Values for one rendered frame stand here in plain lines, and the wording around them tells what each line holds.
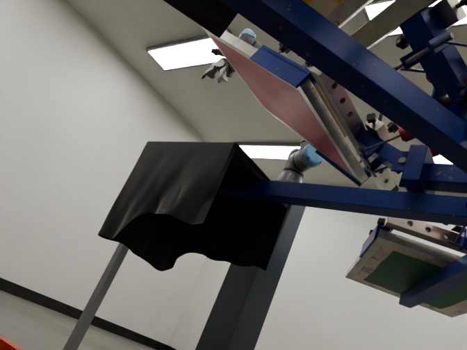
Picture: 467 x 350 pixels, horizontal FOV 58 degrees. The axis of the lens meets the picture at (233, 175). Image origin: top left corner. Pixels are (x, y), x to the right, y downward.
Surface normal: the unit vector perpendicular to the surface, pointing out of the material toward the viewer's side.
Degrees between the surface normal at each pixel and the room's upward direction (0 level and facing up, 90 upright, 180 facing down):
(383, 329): 90
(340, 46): 90
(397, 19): 148
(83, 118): 90
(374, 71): 90
